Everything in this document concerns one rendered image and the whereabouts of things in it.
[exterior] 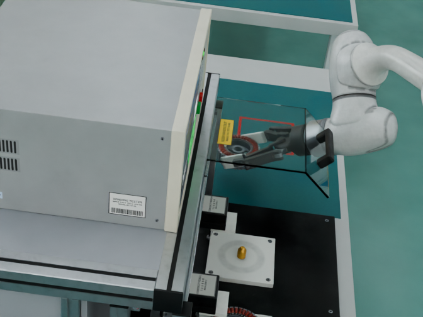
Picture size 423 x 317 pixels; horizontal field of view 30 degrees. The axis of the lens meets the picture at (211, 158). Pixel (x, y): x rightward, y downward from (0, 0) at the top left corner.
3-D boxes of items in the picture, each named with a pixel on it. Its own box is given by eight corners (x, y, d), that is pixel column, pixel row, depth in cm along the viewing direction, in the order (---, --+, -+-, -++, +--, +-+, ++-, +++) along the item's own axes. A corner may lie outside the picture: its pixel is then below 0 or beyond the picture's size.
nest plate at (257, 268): (274, 242, 184) (275, 238, 183) (272, 288, 171) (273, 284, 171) (210, 233, 184) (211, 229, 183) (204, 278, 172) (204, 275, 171)
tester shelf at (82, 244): (218, 90, 178) (219, 73, 175) (180, 314, 123) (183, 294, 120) (25, 66, 179) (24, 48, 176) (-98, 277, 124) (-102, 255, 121)
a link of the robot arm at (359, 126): (343, 161, 190) (340, 109, 192) (405, 153, 181) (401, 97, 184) (323, 154, 181) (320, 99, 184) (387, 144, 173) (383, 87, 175)
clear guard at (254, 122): (325, 133, 180) (330, 111, 176) (328, 199, 161) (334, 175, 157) (184, 114, 181) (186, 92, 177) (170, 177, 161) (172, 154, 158)
